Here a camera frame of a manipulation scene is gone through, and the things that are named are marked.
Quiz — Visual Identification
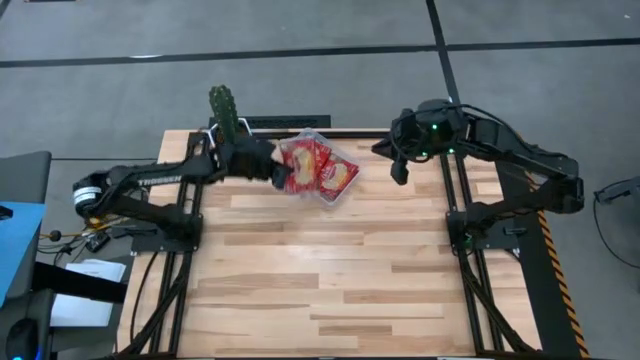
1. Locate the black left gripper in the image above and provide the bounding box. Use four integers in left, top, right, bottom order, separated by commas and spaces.
219, 135, 295, 191

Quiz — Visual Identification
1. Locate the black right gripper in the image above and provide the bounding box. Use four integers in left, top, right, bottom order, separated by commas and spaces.
370, 98, 469, 187

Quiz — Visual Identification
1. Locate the red popcorn bag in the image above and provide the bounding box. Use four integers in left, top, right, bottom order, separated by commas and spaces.
278, 138, 332, 195
318, 154, 361, 205

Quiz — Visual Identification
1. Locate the clear plastic bin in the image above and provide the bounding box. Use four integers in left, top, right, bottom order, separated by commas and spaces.
276, 128, 363, 206

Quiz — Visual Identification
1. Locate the green cactus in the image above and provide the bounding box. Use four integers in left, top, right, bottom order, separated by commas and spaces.
208, 84, 242, 146

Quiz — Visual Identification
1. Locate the black yellow hazard strip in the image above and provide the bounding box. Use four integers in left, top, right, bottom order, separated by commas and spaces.
487, 130, 592, 360

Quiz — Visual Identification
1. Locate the small black box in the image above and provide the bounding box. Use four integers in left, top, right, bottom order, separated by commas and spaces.
84, 232, 112, 254

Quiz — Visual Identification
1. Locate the black flat bar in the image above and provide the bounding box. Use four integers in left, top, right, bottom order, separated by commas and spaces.
30, 262, 129, 305

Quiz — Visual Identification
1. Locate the white paper sheet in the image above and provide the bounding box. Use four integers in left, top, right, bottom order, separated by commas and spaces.
49, 258, 128, 329

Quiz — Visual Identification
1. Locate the blue panel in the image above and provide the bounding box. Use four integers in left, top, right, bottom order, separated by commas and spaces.
0, 201, 47, 307

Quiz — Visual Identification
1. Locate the black computer mouse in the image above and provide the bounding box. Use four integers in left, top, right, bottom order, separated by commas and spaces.
3, 317, 42, 360

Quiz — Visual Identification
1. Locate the black aluminium frame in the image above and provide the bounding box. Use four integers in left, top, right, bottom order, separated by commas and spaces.
115, 128, 544, 359

